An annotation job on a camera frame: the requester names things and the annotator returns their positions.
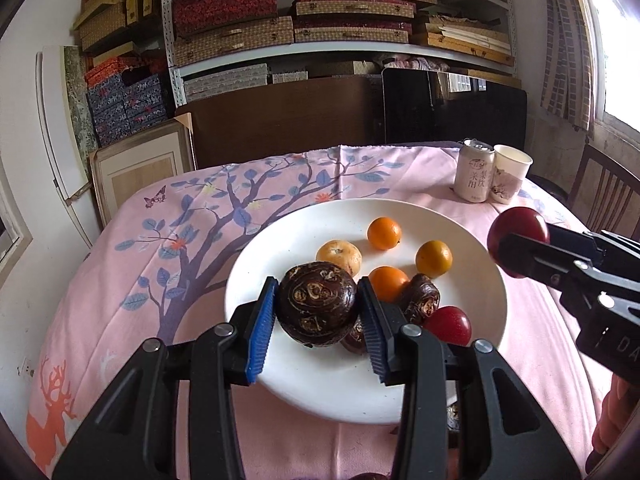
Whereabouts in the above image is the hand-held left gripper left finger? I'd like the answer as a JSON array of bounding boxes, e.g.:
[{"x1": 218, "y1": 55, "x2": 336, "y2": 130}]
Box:
[{"x1": 51, "y1": 276, "x2": 280, "y2": 480}]

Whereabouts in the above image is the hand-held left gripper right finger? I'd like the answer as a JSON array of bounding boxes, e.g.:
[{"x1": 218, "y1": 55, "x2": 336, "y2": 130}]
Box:
[{"x1": 356, "y1": 276, "x2": 583, "y2": 480}]

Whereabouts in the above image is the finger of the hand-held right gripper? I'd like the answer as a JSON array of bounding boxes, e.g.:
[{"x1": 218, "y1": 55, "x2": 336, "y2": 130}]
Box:
[
  {"x1": 547, "y1": 225, "x2": 640, "y2": 296},
  {"x1": 497, "y1": 232, "x2": 640, "y2": 321}
]

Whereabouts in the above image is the red plum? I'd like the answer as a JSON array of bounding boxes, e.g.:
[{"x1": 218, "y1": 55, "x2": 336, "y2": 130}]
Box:
[
  {"x1": 425, "y1": 306, "x2": 472, "y2": 347},
  {"x1": 487, "y1": 207, "x2": 551, "y2": 279}
]

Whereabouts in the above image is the white plate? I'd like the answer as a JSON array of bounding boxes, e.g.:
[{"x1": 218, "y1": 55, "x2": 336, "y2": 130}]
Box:
[{"x1": 224, "y1": 198, "x2": 509, "y2": 426}]

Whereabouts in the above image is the large yellow mandarin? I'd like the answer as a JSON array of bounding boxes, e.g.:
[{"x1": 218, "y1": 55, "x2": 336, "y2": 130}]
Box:
[{"x1": 316, "y1": 240, "x2": 363, "y2": 277}]

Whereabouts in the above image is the small orange mandarin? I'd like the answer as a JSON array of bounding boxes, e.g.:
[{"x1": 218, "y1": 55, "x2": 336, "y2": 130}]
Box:
[{"x1": 367, "y1": 216, "x2": 403, "y2": 251}]

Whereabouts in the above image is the person's right hand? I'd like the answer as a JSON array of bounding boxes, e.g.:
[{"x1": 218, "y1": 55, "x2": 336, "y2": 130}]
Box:
[{"x1": 592, "y1": 376, "x2": 640, "y2": 461}]

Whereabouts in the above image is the dark wooden chair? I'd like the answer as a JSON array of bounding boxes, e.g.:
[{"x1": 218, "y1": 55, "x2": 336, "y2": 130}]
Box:
[{"x1": 529, "y1": 143, "x2": 640, "y2": 242}]

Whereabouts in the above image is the white paper cup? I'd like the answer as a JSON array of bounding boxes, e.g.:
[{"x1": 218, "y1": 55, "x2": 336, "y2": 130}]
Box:
[{"x1": 489, "y1": 144, "x2": 534, "y2": 205}]

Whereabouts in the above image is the white drink can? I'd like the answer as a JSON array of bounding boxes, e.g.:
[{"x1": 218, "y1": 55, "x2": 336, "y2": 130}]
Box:
[{"x1": 453, "y1": 138, "x2": 496, "y2": 204}]

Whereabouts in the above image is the pink printed tablecloth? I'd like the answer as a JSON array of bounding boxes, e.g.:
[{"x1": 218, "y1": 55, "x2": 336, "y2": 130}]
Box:
[{"x1": 25, "y1": 142, "x2": 613, "y2": 480}]

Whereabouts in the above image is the black panel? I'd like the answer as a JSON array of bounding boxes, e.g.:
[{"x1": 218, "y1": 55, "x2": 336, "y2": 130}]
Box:
[{"x1": 381, "y1": 67, "x2": 529, "y2": 152}]

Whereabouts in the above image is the brown wooden board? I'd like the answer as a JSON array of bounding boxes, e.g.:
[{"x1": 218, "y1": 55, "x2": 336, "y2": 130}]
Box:
[{"x1": 174, "y1": 74, "x2": 387, "y2": 169}]

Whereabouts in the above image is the bright window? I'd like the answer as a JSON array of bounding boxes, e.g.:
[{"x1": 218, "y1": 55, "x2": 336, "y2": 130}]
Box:
[{"x1": 584, "y1": 0, "x2": 640, "y2": 127}]

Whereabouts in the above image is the checked curtain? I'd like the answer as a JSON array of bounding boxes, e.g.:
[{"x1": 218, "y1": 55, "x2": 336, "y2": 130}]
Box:
[{"x1": 539, "y1": 0, "x2": 599, "y2": 132}]

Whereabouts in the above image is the pink floral cloth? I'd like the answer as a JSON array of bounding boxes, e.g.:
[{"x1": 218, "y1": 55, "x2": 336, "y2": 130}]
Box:
[{"x1": 381, "y1": 52, "x2": 452, "y2": 72}]

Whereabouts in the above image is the stack of blue floral boxes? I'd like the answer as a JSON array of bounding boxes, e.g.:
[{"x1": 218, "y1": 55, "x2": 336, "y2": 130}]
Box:
[{"x1": 84, "y1": 56, "x2": 172, "y2": 147}]

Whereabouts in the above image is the white framed window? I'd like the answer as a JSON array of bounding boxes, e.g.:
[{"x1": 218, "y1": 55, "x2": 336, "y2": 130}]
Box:
[{"x1": 0, "y1": 157, "x2": 34, "y2": 283}]

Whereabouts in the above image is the white metal shelf unit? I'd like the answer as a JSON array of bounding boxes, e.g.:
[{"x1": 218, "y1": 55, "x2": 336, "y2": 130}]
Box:
[{"x1": 161, "y1": 0, "x2": 518, "y2": 92}]

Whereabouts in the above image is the green marbled panel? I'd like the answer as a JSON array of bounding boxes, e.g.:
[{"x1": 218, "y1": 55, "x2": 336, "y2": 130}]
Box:
[{"x1": 62, "y1": 46, "x2": 100, "y2": 162}]

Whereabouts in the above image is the white leaning board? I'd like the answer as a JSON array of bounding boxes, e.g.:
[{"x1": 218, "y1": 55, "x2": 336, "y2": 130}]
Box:
[{"x1": 36, "y1": 45, "x2": 96, "y2": 202}]

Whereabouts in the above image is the stack of woven boxes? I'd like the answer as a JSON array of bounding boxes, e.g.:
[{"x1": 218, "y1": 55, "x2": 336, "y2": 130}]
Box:
[{"x1": 170, "y1": 0, "x2": 516, "y2": 86}]

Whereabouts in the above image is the red patterned box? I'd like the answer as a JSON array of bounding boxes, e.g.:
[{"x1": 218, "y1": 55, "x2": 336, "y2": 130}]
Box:
[{"x1": 172, "y1": 0, "x2": 278, "y2": 36}]

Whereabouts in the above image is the pile of tan woven boxes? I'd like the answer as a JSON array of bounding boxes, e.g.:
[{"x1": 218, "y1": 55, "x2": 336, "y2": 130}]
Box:
[{"x1": 72, "y1": 0, "x2": 166, "y2": 56}]

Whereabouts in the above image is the light wooden picture frame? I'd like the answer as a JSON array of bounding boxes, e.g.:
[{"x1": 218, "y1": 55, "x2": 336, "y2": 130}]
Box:
[{"x1": 89, "y1": 112, "x2": 197, "y2": 227}]

